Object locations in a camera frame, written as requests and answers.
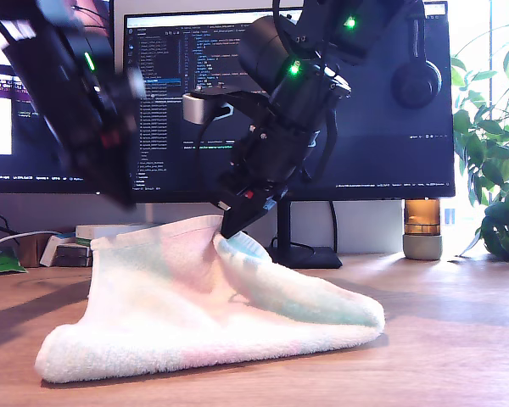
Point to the dark brown small box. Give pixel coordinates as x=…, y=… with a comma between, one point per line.
x=72, y=256

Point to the black monitor with terminal windows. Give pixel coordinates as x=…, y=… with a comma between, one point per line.
x=8, y=169

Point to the small white blue box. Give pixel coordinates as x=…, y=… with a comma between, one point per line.
x=46, y=253

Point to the black monitor stand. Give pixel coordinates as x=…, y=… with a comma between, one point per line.
x=322, y=258

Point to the amber glass lamp grey base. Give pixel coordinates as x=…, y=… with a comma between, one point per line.
x=422, y=250

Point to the pastel checked fluffy tea towel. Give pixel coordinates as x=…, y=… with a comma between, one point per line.
x=174, y=330

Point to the brown wooden block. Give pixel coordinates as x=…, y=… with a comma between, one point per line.
x=29, y=250

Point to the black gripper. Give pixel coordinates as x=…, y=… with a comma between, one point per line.
x=275, y=157

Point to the pale grey wrist camera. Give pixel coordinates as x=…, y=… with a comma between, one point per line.
x=193, y=108
x=135, y=82

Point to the black Huawei monitor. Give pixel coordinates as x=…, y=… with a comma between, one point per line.
x=386, y=161

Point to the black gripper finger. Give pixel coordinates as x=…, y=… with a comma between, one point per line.
x=106, y=169

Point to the green plastic packet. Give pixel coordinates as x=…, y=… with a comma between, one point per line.
x=0, y=263

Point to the black headphones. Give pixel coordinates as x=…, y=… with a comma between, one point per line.
x=415, y=87

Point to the green leafy houseplant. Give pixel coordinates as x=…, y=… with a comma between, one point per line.
x=492, y=161

